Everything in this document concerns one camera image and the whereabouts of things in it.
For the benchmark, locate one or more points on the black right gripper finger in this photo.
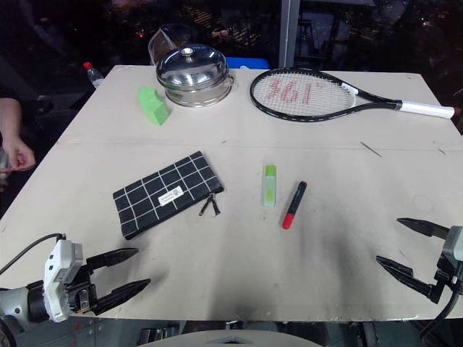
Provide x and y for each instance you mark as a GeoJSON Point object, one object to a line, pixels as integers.
{"type": "Point", "coordinates": [401, 273]}
{"type": "Point", "coordinates": [421, 225]}

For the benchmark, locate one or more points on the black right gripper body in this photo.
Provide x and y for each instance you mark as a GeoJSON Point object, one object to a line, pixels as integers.
{"type": "Point", "coordinates": [446, 276]}

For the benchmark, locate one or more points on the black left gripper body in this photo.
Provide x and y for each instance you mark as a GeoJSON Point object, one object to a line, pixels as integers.
{"type": "Point", "coordinates": [80, 292]}

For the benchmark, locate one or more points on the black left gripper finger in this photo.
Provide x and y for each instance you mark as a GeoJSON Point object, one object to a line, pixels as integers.
{"type": "Point", "coordinates": [124, 291]}
{"type": "Point", "coordinates": [112, 257]}

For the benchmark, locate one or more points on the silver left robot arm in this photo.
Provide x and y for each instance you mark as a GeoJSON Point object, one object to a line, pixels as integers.
{"type": "Point", "coordinates": [14, 307]}

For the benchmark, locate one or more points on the black checkered pencil pouch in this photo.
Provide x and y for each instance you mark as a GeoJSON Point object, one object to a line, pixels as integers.
{"type": "Point", "coordinates": [168, 193]}

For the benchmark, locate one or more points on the bystander bare hand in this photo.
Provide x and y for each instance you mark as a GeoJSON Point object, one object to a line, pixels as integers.
{"type": "Point", "coordinates": [20, 155]}

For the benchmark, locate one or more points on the grey rounded robot body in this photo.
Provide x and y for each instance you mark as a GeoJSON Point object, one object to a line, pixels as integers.
{"type": "Point", "coordinates": [235, 338]}

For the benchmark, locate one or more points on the red black marker pen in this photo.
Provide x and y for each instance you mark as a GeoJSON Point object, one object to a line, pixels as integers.
{"type": "Point", "coordinates": [293, 206]}

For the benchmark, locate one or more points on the green faceted block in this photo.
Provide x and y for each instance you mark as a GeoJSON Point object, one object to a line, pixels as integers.
{"type": "Point", "coordinates": [153, 106]}

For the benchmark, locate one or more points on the green highlighter pen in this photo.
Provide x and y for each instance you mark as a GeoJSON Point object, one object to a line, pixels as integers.
{"type": "Point", "coordinates": [270, 186]}

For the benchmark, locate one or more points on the black tennis racket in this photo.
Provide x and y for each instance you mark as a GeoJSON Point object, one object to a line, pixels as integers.
{"type": "Point", "coordinates": [307, 94]}

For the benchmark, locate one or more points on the clear plastic water bottle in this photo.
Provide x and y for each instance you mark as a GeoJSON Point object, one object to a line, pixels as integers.
{"type": "Point", "coordinates": [93, 75]}

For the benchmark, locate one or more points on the stainless steel steamer pot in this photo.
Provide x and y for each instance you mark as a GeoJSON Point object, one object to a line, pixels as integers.
{"type": "Point", "coordinates": [195, 77]}

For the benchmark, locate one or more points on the clear plastic container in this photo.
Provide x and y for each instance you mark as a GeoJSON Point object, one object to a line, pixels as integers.
{"type": "Point", "coordinates": [161, 43]}

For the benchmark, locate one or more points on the blue bin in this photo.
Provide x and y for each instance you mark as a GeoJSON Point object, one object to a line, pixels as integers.
{"type": "Point", "coordinates": [249, 62]}

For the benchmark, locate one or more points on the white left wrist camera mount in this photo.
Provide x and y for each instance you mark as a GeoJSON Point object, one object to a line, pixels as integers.
{"type": "Point", "coordinates": [58, 278]}

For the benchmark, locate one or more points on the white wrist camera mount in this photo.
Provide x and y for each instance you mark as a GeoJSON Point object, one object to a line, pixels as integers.
{"type": "Point", "coordinates": [455, 243]}
{"type": "Point", "coordinates": [58, 278]}

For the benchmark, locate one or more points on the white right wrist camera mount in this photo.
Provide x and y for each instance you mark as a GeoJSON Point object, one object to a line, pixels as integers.
{"type": "Point", "coordinates": [455, 243]}

